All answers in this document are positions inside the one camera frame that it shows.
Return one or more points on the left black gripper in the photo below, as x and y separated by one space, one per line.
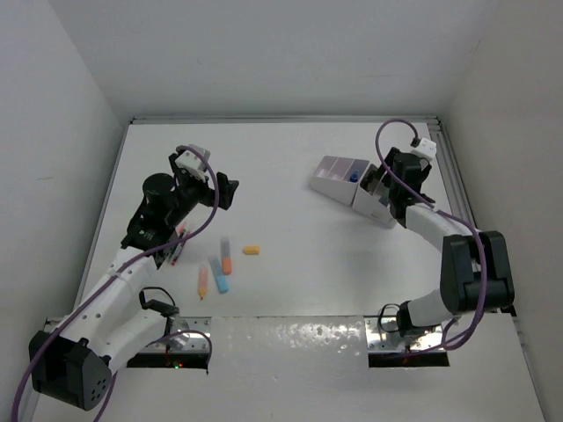
208 197

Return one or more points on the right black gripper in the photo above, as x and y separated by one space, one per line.
381 172

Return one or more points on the orange pink highlighter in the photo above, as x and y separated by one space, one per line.
202 284

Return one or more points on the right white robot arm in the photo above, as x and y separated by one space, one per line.
475 272

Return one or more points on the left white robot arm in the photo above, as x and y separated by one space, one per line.
76 362

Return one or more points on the white three-slot organizer right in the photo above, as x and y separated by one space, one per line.
372 198

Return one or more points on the white three-slot organizer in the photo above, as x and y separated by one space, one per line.
330 178
372 198

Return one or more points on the blue item in organizer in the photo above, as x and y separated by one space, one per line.
354 176

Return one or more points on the white three-slot organizer left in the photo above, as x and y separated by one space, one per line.
330 178

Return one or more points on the blue highlighter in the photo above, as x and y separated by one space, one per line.
219 276

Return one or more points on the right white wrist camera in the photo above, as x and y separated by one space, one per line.
424 148

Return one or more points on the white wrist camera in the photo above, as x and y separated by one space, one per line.
424 148
187 160

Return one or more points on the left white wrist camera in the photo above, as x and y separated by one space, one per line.
187 160

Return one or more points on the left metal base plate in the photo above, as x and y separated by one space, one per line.
190 335

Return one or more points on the metal base plate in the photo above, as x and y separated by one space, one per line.
190 335
382 335

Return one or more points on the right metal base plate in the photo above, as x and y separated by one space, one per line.
382 335

